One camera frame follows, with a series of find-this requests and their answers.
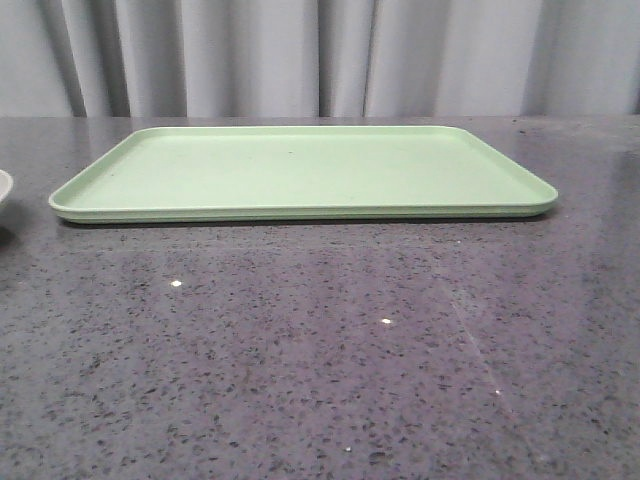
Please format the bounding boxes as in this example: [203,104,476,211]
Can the beige round plastic plate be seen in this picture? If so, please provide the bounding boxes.
[0,170,14,210]

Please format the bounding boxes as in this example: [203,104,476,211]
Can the light green plastic tray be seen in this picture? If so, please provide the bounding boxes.
[49,125,558,224]

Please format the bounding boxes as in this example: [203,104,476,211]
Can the grey pleated curtain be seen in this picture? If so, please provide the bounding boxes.
[1,1,639,118]

